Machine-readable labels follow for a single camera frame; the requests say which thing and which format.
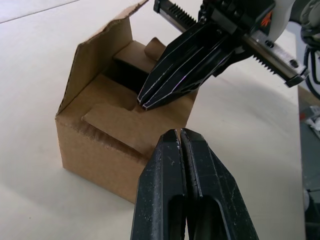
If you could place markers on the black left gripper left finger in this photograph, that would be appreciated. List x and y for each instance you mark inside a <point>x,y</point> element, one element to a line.
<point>157,190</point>

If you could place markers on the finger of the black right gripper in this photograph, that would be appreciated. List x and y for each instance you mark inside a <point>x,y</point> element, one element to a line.
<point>175,52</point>
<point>195,75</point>

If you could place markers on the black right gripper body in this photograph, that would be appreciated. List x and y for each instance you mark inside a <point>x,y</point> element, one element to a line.
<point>225,15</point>

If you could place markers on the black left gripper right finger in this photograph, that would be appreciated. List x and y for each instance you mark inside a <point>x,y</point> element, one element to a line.
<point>215,190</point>

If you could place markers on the small brown cardboard box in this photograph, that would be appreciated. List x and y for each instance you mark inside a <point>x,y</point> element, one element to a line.
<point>100,155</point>

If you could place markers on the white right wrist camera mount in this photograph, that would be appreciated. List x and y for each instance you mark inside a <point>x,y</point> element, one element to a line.
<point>281,17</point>

